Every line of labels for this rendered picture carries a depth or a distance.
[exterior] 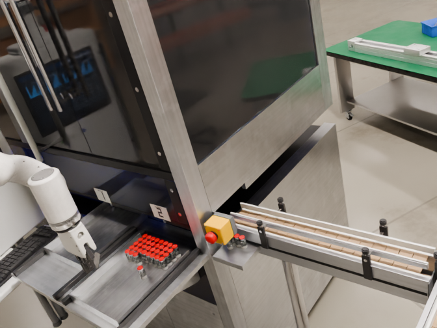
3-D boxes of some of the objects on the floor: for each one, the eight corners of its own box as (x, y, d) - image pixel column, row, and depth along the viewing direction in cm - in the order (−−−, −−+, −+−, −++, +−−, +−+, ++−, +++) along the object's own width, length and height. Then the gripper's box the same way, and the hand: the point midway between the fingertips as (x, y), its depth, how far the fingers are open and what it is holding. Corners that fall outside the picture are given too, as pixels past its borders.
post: (257, 387, 207) (81, -156, 107) (268, 394, 203) (96, -165, 103) (249, 399, 203) (58, -154, 103) (260, 405, 199) (73, -163, 99)
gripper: (39, 222, 127) (66, 271, 136) (69, 235, 118) (95, 286, 127) (61, 207, 132) (84, 254, 141) (92, 218, 123) (115, 268, 131)
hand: (87, 264), depth 133 cm, fingers closed
